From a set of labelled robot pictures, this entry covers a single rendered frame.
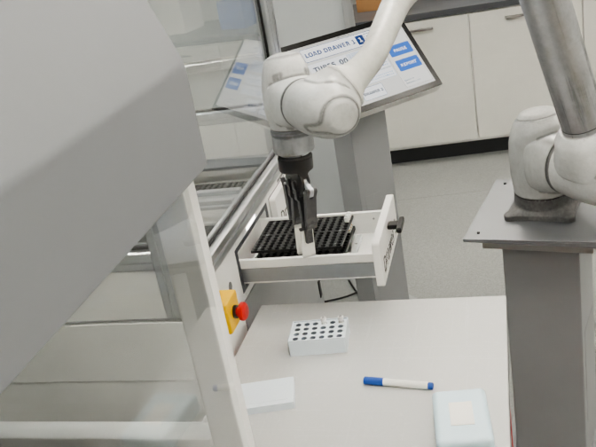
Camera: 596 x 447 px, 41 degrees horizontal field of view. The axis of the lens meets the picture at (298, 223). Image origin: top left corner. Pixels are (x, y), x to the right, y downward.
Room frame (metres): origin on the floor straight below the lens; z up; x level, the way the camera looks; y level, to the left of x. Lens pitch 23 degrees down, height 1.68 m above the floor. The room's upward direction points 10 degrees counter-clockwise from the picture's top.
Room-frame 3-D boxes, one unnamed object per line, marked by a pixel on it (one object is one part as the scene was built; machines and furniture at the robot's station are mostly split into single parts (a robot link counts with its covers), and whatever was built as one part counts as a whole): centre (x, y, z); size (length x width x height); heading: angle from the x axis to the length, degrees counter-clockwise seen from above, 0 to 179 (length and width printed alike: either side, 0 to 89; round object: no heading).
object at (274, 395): (1.35, 0.13, 0.77); 0.13 x 0.09 x 0.02; 86
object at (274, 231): (1.81, -0.01, 0.87); 0.22 x 0.18 x 0.06; 73
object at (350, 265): (1.81, 0.00, 0.86); 0.40 x 0.26 x 0.06; 73
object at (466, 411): (1.14, -0.22, 0.78); 0.15 x 0.10 x 0.04; 170
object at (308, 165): (1.65, -0.02, 1.11); 0.08 x 0.07 x 0.09; 23
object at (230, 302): (1.52, 0.18, 0.88); 0.07 x 0.05 x 0.07; 163
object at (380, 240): (1.75, -0.20, 0.87); 0.29 x 0.02 x 0.11; 163
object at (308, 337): (1.52, 0.00, 0.78); 0.12 x 0.08 x 0.04; 79
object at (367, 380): (1.31, -0.13, 0.77); 0.14 x 0.02 x 0.02; 64
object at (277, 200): (2.15, 0.02, 0.87); 0.29 x 0.02 x 0.11; 163
